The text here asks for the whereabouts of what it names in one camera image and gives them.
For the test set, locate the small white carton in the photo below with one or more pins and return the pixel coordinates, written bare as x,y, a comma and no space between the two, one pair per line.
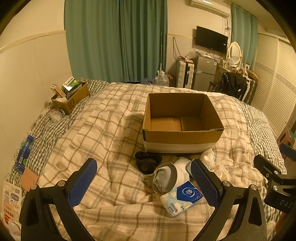
56,90

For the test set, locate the white pole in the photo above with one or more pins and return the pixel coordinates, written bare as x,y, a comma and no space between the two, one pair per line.
160,53

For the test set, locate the black cloth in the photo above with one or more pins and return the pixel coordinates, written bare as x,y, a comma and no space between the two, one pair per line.
146,163

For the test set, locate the silver fridge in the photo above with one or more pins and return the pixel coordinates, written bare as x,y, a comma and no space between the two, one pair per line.
204,71

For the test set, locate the large cardboard box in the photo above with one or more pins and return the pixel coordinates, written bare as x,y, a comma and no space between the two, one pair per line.
182,141

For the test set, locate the brown cardboard piece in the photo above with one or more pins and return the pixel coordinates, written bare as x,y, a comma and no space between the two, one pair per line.
29,179

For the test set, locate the black wall television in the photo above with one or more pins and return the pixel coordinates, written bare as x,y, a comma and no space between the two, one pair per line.
211,39

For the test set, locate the large clear water jug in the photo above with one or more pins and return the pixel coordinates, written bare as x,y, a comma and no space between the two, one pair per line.
161,79

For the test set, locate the grey sock bundle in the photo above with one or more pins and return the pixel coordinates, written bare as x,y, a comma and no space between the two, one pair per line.
163,178

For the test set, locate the white oval mirror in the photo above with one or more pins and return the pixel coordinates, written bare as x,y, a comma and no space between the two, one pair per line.
235,53

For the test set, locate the white soft packet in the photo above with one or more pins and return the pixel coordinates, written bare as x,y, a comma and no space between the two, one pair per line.
208,157

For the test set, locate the green gingham bedsheet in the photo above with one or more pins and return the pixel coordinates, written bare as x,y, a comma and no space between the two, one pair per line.
46,131

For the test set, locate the blue water bottle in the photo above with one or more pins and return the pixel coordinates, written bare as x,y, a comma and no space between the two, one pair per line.
24,153

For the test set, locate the black jacket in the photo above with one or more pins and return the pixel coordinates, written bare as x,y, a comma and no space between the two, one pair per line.
232,83

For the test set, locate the wooden stool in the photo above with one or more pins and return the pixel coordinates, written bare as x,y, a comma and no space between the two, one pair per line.
286,138

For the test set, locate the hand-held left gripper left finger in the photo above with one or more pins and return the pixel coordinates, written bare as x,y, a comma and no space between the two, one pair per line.
83,182

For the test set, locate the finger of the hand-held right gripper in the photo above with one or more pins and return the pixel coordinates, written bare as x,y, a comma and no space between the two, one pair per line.
266,165
288,151

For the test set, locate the small printed cardboard box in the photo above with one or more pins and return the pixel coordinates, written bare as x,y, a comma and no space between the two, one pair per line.
77,100

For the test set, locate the dark dressing table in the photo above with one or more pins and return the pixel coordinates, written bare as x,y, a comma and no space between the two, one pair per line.
222,69

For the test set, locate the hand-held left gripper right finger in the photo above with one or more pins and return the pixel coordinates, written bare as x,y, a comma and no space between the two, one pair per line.
204,183

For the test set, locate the green carton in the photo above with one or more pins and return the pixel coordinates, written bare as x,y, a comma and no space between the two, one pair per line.
71,83

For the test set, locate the green curtain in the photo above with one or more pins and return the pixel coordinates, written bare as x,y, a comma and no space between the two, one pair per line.
143,39
92,39
244,34

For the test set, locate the beige plaid blanket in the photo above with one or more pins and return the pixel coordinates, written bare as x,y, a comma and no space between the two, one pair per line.
104,129

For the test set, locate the blue tissue pack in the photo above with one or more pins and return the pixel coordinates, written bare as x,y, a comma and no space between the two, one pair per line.
182,197

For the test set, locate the white louvre wardrobe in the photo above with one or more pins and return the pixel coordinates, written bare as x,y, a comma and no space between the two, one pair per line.
275,76

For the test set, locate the grey suitcase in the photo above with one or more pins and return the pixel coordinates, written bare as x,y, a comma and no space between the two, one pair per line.
185,74

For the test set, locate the printed paper flyer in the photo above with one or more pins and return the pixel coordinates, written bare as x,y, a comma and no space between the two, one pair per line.
12,201

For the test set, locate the white air conditioner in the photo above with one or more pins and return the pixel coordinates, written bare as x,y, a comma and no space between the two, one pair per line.
209,7

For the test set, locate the crumpled white tissue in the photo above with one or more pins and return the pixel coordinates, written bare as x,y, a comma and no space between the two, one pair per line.
219,172

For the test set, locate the white sock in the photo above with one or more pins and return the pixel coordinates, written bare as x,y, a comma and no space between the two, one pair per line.
182,168

